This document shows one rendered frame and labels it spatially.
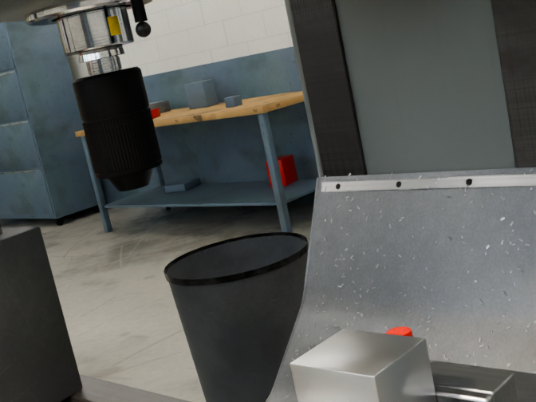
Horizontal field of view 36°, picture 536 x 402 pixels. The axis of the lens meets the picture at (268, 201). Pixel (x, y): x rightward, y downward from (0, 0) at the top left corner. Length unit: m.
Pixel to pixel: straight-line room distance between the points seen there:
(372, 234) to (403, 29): 0.22
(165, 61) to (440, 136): 6.35
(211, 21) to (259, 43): 0.53
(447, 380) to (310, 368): 0.09
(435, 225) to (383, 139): 0.11
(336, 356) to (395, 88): 0.44
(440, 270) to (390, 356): 0.38
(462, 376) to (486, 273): 0.31
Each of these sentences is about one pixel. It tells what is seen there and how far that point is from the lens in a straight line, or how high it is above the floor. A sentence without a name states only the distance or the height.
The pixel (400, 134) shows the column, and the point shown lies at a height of 1.14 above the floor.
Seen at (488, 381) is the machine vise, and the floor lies 1.05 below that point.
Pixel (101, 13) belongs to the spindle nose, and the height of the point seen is 1.30.
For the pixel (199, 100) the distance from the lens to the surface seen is 6.40.
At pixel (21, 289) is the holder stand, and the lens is 0.87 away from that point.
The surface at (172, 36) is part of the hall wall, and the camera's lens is 7.01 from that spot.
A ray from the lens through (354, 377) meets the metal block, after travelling 0.45.
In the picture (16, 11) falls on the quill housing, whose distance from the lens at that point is 0.53.
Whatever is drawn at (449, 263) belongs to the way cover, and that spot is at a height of 1.02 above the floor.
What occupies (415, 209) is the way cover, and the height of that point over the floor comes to 1.06.
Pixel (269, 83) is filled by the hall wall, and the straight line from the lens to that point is 6.27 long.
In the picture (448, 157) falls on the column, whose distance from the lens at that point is 0.84.
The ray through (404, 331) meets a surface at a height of 1.07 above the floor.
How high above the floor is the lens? 1.26
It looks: 11 degrees down
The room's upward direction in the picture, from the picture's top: 12 degrees counter-clockwise
